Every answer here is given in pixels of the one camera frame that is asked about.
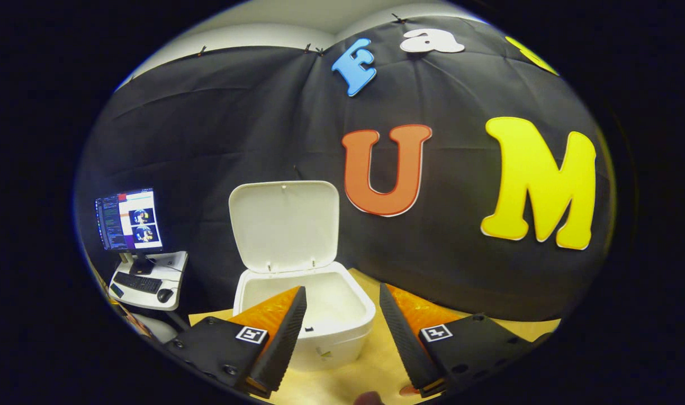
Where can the computer monitor with stand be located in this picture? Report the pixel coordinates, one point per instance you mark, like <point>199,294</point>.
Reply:
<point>129,219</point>

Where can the white desktop garbage bin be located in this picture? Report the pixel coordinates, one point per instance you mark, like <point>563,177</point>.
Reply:
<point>286,225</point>

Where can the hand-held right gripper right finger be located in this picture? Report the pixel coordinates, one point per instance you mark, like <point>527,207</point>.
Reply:
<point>407,343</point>

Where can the white side table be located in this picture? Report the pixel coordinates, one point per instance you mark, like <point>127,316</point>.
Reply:
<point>171,270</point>

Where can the black smartphone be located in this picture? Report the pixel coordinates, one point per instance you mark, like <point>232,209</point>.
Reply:
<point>116,290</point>

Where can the black computer mouse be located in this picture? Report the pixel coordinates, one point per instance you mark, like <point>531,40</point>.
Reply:
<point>164,295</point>

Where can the black keyboard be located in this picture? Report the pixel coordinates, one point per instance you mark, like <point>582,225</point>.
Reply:
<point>138,282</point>

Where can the black backdrop cloth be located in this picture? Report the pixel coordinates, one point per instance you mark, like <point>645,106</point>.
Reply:
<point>235,124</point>

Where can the wooden desktop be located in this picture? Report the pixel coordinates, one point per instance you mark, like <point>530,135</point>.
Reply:
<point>370,365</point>

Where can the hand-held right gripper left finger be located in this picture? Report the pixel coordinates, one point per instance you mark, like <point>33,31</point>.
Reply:
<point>280,343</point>

